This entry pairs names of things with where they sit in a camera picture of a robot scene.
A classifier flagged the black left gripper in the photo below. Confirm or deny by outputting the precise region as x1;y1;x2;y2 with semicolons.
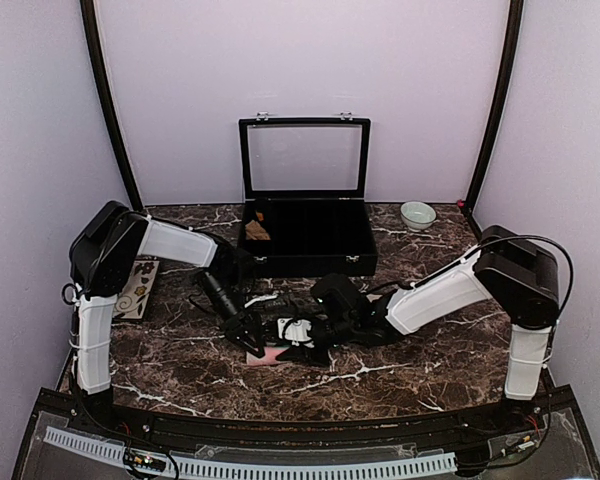
198;272;266;360

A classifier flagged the pink patterned sock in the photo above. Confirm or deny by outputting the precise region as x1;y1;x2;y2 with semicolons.
246;346;289;367

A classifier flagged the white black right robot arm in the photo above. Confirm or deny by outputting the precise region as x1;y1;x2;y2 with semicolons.
304;225;570;434

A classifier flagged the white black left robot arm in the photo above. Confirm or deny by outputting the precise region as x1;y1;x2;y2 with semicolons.
61;201;265;395

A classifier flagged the beige rolled sock in box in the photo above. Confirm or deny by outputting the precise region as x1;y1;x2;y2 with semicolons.
245;220;271;241

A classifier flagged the floral square ceramic plate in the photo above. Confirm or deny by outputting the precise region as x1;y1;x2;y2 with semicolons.
113;260;159;321

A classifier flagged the black compartment storage box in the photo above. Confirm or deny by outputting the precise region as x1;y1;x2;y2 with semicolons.
237;199;378;278

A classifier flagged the glass-panel black box lid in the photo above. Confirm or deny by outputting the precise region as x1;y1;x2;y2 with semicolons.
238;115;372;200

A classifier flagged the small green circuit board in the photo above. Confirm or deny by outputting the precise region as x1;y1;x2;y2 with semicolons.
123;449;166;471

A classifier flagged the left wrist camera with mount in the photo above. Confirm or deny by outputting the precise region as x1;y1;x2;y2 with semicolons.
244;295;295;314

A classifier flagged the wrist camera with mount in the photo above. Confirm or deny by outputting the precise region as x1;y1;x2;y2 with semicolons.
244;295;295;314
267;317;314;348

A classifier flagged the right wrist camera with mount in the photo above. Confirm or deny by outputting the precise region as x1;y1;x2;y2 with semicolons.
267;317;314;348

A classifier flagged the black left corner post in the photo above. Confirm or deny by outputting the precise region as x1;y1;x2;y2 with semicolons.
79;0;144;211

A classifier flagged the black corner post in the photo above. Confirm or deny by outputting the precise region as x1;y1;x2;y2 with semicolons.
463;0;525;217
79;0;144;211

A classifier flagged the white slotted cable duct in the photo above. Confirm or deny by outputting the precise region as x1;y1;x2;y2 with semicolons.
42;427;457;479

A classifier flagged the black front rail frame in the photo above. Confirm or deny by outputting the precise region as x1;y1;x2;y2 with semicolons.
12;386;600;479

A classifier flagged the black right corner post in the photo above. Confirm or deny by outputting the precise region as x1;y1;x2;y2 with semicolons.
463;0;525;217

